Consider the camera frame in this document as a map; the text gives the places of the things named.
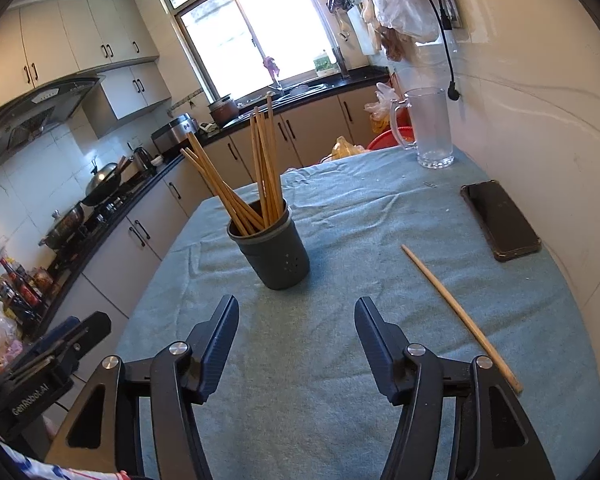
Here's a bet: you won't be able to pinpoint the red plastic basin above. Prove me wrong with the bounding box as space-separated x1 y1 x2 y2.
366 126 415 151

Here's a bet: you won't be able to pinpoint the upper kitchen cabinets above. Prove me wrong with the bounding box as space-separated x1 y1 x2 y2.
0 0 171 136

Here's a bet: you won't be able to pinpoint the teal table cloth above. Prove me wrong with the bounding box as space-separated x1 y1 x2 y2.
114 142 600 480

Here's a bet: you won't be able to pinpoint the kitchen cabinets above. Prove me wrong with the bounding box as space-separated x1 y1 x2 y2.
41 67 389 385
0 0 171 136

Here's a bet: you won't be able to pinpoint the black utensil holder cup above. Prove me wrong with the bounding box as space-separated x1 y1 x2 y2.
226 200 310 290

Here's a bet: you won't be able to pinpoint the bundle chopstick two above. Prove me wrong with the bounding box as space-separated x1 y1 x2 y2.
253 110 273 226

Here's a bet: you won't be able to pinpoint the lower kitchen cabinets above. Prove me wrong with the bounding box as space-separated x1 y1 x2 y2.
41 67 389 385

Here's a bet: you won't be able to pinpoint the steel pot on stove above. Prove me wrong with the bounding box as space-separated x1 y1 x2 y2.
38 202 84 250

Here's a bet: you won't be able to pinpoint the brown clay pot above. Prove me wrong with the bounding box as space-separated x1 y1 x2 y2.
208 94 240 128

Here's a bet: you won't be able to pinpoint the window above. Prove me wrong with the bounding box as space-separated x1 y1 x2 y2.
163 0 340 101

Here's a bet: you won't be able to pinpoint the plastic bag on floor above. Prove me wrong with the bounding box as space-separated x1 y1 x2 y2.
364 82 399 134

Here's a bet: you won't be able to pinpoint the bundle chopstick one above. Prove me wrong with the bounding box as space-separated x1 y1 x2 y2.
250 115 270 228

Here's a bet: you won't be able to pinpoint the bundle chopstick four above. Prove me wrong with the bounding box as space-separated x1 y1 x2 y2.
257 112 280 223

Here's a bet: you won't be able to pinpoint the black smartphone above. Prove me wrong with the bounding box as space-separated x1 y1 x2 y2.
460 180 542 262

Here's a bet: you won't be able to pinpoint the sauce bottles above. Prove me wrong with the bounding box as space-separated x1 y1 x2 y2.
0 257 57 373

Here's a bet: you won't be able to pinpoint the range hood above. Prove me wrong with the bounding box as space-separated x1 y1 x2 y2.
0 76 102 166

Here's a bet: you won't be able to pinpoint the silver rice cooker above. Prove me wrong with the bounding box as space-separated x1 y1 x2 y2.
150 114 199 155

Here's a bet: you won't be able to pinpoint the clear glass pitcher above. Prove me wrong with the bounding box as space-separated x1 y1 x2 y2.
389 87 454 169

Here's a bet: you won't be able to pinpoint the wooden chopstick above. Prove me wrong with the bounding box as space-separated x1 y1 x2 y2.
401 244 524 394
186 130 266 231
179 147 257 236

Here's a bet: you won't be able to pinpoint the black power cable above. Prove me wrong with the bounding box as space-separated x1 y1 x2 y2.
412 0 463 102

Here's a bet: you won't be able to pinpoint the wok with lid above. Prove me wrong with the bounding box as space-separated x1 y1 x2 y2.
81 156 156 207

